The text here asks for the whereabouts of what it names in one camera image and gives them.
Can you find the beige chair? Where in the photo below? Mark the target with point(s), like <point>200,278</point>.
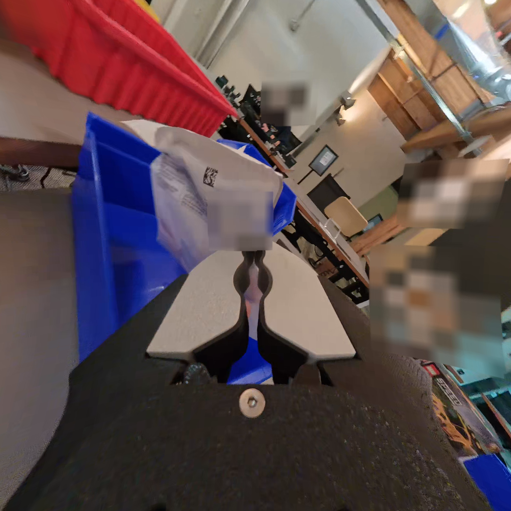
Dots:
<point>345,215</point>

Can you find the toy car set box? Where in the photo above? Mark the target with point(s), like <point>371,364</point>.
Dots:
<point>451,419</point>

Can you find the long blue storage bin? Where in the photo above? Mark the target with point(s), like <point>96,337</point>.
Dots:
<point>285,203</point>

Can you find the short blue storage bin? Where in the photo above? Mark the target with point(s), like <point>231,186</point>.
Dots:
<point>119,247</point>

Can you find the white brick-print paper bag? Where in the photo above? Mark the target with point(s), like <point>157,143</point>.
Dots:
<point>239,171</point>

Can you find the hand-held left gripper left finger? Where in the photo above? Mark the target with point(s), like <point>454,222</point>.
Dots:
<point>199,319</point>

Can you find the framed sign on stand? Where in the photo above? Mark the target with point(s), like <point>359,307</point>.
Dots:
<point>323,159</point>

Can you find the red storage bin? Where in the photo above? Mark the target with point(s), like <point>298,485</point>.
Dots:
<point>119,60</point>

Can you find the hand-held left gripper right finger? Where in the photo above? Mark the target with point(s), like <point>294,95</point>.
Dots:
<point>307,315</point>

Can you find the wooden top office table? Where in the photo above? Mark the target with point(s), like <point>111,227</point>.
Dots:
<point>347,255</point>
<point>271,153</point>

